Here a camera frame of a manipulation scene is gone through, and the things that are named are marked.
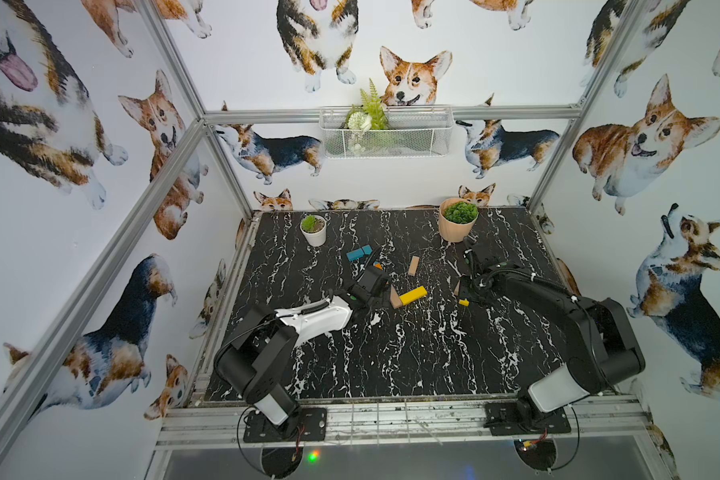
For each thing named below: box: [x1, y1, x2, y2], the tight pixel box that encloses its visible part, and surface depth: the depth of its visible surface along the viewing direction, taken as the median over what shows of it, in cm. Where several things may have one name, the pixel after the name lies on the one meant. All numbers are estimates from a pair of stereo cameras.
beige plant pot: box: [438, 198, 479, 243], surface depth 106 cm
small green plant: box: [302, 214, 317, 233], surface depth 108 cm
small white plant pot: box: [300, 215, 327, 247], surface depth 109 cm
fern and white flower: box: [345, 78, 390, 131], surface depth 84 cm
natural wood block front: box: [390, 284, 402, 309], surface depth 97 cm
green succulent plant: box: [444, 201, 479, 224], surface depth 106 cm
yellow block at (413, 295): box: [399, 286, 428, 305], surface depth 99 cm
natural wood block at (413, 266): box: [408, 255, 420, 277], surface depth 106 cm
